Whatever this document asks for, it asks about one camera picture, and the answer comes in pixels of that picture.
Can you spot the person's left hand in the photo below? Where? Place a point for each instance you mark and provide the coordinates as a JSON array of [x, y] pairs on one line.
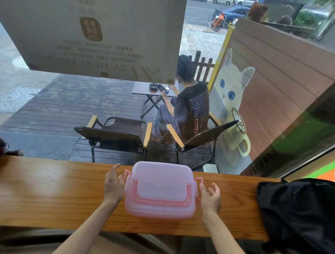
[[113, 185]]

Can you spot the person's right hand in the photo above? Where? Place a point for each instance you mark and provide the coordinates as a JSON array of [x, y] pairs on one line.
[[210, 201]]

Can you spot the clear pink box lid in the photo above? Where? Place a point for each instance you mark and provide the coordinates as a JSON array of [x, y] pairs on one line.
[[159, 178]]

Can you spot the pink plastic box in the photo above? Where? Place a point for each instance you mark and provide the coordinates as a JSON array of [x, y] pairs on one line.
[[157, 212]]

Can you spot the person's left forearm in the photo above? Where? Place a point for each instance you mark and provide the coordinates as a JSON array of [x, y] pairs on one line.
[[86, 230]]

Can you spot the person's right forearm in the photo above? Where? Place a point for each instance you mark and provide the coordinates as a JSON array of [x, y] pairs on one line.
[[222, 235]]

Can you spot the small white block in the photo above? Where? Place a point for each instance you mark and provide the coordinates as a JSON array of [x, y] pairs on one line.
[[210, 168]]

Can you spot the brown folding armchair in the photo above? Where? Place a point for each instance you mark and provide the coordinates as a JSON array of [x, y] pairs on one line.
[[209, 136], [117, 133]]

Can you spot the brown padded stool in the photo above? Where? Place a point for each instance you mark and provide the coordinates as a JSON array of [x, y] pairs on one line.
[[146, 243]]

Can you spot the black backpack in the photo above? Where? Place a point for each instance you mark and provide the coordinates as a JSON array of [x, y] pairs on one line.
[[295, 209]]

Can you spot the dark folding outdoor table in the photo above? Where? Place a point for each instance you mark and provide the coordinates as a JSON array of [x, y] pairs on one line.
[[140, 90]]

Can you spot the black ashtray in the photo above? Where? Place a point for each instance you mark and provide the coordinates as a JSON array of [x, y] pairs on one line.
[[153, 87]]

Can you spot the green orange black kiosk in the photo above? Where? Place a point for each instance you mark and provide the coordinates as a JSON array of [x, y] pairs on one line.
[[324, 172]]

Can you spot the dark wooden picket fence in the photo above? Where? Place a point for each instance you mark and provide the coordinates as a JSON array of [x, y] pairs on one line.
[[201, 68]]

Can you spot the beige window poster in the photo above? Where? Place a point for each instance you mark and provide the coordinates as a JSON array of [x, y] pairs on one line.
[[91, 39]]

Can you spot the wooden partition with cat painting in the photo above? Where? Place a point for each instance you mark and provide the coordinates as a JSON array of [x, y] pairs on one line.
[[274, 65]]

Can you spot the orange scooter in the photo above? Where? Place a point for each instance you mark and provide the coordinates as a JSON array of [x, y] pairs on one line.
[[217, 22]]

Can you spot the blue car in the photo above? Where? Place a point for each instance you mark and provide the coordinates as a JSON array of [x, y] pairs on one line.
[[235, 13]]

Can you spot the row of parked cars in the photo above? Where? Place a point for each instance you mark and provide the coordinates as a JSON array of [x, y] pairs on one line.
[[225, 2]]

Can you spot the dark standing board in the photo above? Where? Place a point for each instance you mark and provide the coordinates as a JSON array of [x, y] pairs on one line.
[[282, 7]]

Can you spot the tan window frame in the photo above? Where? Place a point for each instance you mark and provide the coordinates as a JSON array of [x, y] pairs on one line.
[[295, 175]]

